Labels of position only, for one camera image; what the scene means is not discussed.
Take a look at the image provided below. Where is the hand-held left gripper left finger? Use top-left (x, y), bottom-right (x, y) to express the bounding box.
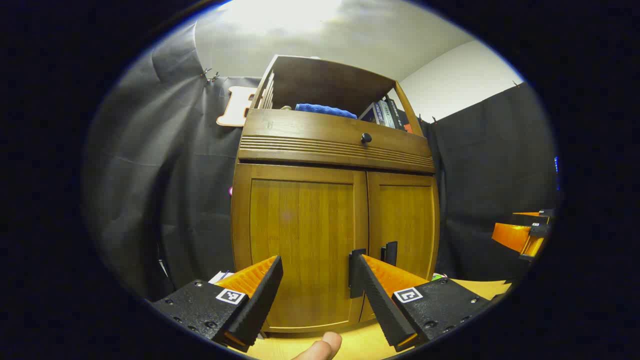
top-left (150, 255), bottom-right (284, 353)

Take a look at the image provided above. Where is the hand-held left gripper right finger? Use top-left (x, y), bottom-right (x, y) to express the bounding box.
top-left (356, 254), bottom-right (493, 352)

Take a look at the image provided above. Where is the black door handle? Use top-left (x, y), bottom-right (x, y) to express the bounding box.
top-left (348, 248), bottom-right (367, 299)
top-left (380, 241), bottom-right (399, 267)

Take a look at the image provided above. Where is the wooden cabinet door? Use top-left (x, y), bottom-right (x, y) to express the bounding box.
top-left (361, 171), bottom-right (441, 323)
top-left (232, 162), bottom-right (370, 333)

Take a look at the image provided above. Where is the wooden double-door shoe cabinet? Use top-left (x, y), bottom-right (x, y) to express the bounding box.
top-left (231, 55), bottom-right (441, 334)

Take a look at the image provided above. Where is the black backdrop cloth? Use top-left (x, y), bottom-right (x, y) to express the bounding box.
top-left (82, 22), bottom-right (561, 301)

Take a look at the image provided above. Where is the black book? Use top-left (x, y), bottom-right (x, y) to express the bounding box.
top-left (385, 96), bottom-right (411, 132)

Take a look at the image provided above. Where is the grey book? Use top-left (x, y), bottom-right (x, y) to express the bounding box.
top-left (376, 100), bottom-right (396, 128)

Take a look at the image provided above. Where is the wooden ribbed drawer front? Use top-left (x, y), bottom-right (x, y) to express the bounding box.
top-left (238, 109), bottom-right (436, 174)

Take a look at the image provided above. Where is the dark blue book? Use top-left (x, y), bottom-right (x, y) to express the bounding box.
top-left (359, 103), bottom-right (380, 125)

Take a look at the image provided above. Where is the blue folded towel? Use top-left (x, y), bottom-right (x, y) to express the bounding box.
top-left (295, 103), bottom-right (358, 120)

